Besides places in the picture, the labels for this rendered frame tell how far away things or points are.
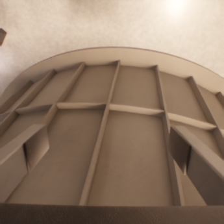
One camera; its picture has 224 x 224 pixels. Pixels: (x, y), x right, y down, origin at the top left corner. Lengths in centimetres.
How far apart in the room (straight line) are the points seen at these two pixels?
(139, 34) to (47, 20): 46
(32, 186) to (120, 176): 20
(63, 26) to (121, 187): 78
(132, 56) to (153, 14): 20
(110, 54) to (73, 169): 62
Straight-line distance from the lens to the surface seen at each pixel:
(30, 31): 102
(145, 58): 86
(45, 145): 17
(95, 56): 88
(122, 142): 46
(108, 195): 38
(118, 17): 85
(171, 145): 16
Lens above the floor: 83
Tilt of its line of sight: 50 degrees down
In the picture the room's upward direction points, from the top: 168 degrees counter-clockwise
